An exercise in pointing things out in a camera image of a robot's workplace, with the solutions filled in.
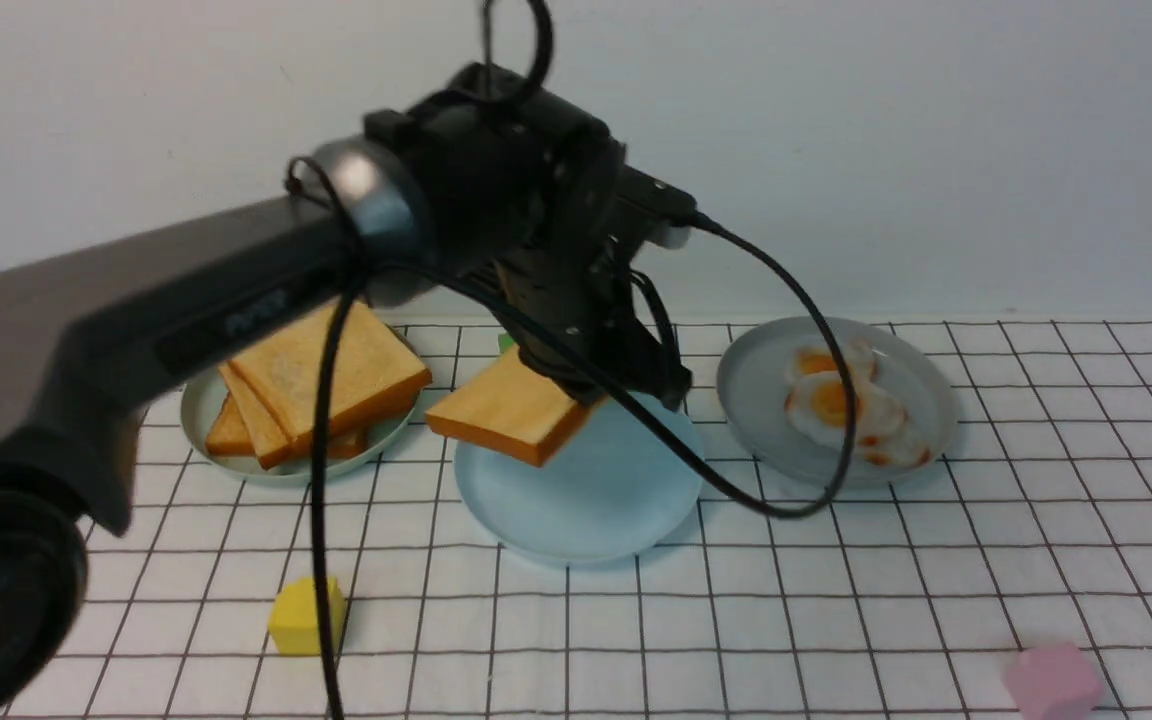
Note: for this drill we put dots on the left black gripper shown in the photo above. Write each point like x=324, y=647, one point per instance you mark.
x=590, y=308

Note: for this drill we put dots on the fried egg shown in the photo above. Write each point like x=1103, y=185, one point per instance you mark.
x=813, y=357
x=816, y=407
x=903, y=448

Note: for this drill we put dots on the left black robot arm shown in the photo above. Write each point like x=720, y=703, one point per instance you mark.
x=524, y=200

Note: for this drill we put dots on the light blue center plate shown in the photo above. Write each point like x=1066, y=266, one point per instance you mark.
x=613, y=491

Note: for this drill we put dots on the grey egg plate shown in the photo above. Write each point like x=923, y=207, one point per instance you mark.
x=753, y=386

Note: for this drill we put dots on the light green bread plate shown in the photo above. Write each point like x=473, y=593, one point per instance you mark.
x=200, y=406

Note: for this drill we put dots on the checkered white tablecloth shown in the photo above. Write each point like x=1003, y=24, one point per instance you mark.
x=898, y=602

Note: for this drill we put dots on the yellow cube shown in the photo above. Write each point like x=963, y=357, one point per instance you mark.
x=292, y=624

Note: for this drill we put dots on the pink cube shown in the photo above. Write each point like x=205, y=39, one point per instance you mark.
x=1054, y=681

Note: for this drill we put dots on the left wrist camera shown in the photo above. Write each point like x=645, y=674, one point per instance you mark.
x=648, y=210

